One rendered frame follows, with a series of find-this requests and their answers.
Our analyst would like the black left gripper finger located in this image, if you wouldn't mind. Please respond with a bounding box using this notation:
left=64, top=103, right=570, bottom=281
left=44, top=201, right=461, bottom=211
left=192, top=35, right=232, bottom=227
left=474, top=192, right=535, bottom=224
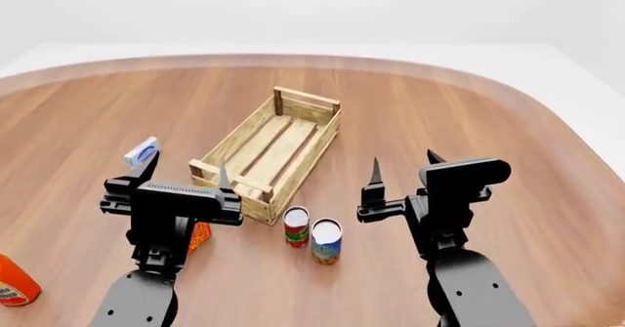
left=217, top=160, right=233, bottom=192
left=127, top=151, right=160, bottom=189

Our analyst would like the wooden slatted crate tray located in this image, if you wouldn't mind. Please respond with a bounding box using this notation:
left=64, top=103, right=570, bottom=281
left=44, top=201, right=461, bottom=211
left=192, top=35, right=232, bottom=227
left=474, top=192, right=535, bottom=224
left=187, top=85, right=343, bottom=227

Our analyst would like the red orange ketchup bottle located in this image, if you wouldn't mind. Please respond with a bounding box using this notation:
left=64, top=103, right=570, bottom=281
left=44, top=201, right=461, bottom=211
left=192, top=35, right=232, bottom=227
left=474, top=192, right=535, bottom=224
left=0, top=253, right=42, bottom=308

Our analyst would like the small blue white box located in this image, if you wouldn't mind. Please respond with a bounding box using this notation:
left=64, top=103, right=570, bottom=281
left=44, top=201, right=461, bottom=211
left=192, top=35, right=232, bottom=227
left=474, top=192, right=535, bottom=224
left=123, top=136, right=163, bottom=169

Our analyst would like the orange patterned carton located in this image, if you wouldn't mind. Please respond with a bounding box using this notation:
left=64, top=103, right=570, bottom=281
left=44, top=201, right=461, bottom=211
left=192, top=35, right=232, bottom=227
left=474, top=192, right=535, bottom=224
left=187, top=221, right=214, bottom=256

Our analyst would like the blue yellow labelled tin can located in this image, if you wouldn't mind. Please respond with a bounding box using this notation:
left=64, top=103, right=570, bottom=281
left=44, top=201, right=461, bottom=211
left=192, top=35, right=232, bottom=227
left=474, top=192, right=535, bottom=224
left=311, top=217, right=344, bottom=266

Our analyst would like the red labelled tin can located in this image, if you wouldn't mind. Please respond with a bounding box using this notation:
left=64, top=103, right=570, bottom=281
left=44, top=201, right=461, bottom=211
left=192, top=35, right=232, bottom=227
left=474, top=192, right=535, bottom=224
left=282, top=205, right=312, bottom=250

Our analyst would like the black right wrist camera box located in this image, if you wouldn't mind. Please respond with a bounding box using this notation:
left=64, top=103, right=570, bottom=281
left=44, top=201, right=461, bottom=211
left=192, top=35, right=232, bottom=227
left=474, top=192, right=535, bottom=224
left=418, top=156, right=512, bottom=205

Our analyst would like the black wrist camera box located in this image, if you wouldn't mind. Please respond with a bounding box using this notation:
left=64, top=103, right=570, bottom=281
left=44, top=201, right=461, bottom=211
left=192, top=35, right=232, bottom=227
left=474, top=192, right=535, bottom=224
left=137, top=181, right=222, bottom=218
left=418, top=156, right=512, bottom=205

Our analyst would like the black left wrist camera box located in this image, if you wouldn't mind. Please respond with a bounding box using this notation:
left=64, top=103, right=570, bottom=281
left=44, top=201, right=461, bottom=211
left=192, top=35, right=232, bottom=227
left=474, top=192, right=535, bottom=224
left=137, top=181, right=222, bottom=218

